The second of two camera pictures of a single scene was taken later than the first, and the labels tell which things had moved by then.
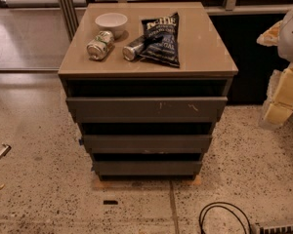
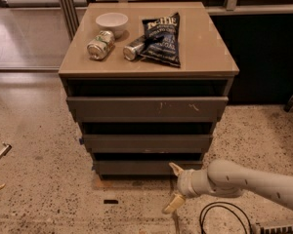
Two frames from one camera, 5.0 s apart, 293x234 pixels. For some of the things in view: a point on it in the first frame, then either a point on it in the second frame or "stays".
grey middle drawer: x=146 y=143 stays
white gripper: x=291 y=36 → x=185 y=182
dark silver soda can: x=131 y=51 stays
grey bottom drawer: x=148 y=168 stays
